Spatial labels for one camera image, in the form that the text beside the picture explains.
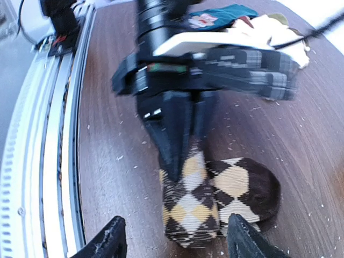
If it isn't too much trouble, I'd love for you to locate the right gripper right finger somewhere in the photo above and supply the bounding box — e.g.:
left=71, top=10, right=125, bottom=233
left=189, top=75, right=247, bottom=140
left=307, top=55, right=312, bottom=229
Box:
left=227, top=213, right=290, bottom=258

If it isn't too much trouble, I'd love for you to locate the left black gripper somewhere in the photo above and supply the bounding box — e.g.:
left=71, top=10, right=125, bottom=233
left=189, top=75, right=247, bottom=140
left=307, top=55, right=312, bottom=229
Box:
left=112, top=1, right=297, bottom=182

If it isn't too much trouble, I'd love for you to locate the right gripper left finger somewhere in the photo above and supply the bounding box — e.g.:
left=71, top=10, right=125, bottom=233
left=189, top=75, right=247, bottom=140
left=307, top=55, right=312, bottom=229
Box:
left=72, top=216, right=127, bottom=258

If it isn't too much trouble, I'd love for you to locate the brown argyle sock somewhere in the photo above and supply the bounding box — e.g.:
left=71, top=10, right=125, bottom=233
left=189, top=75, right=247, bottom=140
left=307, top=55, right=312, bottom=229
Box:
left=159, top=141, right=281, bottom=248

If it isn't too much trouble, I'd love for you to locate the dark teal cartoon sock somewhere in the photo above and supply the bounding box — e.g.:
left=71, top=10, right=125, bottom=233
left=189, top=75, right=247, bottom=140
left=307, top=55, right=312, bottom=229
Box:
left=188, top=4, right=259, bottom=31

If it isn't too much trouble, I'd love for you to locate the aluminium front rail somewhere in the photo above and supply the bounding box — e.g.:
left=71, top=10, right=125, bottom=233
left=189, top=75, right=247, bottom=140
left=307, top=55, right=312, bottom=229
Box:
left=1, top=2, right=97, bottom=257

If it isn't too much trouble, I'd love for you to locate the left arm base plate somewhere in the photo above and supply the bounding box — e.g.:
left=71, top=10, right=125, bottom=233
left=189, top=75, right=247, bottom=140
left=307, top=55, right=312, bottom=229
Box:
left=32, top=1, right=82, bottom=56

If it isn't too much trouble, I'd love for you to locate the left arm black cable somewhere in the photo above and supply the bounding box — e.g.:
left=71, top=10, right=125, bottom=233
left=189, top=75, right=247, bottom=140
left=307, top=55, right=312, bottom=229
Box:
left=271, top=9, right=344, bottom=52

